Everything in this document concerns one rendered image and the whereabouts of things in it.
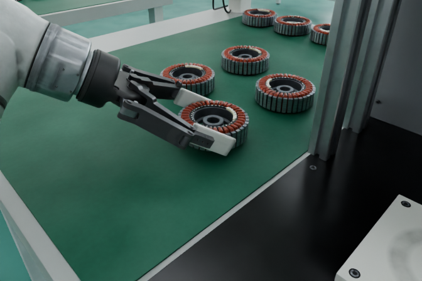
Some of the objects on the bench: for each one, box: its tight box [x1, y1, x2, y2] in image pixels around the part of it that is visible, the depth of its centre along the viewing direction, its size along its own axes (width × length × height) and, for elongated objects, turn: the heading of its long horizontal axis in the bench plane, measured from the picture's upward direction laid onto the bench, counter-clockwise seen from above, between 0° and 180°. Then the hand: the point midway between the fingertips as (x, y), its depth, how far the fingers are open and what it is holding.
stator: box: [178, 100, 249, 151], centre depth 55 cm, size 11×11×4 cm
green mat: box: [0, 16, 327, 281], centre depth 79 cm, size 94×61×1 cm, turn 135°
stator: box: [221, 45, 269, 75], centre depth 81 cm, size 11×11×4 cm
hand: (211, 123), depth 55 cm, fingers closed on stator, 11 cm apart
